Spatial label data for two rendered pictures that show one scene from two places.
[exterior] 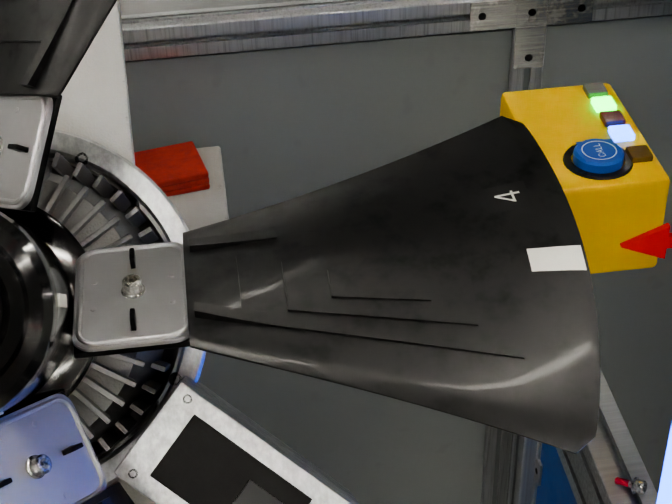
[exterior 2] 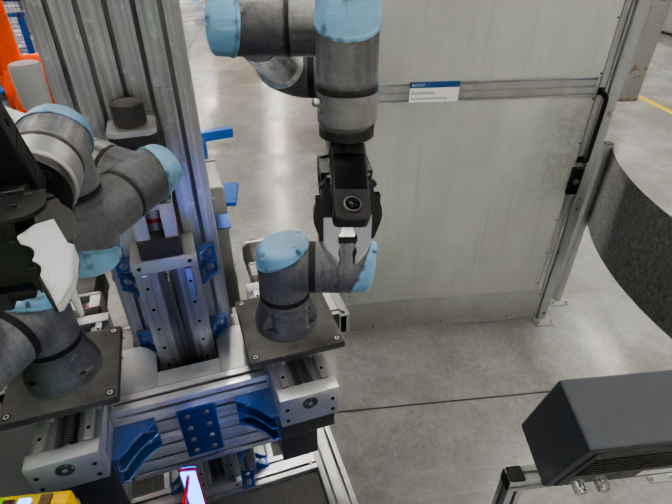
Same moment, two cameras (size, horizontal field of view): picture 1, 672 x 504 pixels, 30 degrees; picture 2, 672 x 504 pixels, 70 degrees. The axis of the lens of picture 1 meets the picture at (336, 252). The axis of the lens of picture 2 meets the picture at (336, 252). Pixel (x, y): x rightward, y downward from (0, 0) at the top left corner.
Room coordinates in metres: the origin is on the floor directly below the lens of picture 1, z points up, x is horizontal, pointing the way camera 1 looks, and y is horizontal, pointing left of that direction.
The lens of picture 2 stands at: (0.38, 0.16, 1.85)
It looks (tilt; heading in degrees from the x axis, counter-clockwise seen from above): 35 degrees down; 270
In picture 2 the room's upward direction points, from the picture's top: straight up
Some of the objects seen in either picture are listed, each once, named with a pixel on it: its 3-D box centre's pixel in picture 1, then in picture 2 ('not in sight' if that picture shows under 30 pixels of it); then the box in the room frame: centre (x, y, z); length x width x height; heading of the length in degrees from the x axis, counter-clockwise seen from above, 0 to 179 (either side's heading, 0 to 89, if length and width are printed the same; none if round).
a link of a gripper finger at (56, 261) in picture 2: not in sight; (64, 285); (0.57, -0.10, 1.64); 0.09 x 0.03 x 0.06; 134
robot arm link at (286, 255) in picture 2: not in sight; (286, 265); (0.50, -0.71, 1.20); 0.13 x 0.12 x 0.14; 0
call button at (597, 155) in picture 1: (598, 157); not in sight; (0.85, -0.21, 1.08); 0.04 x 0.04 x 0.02
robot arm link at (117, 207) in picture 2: not in sight; (89, 221); (0.69, -0.35, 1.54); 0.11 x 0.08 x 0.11; 74
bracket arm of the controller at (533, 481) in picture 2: not in sight; (569, 472); (-0.03, -0.32, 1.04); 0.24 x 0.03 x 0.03; 7
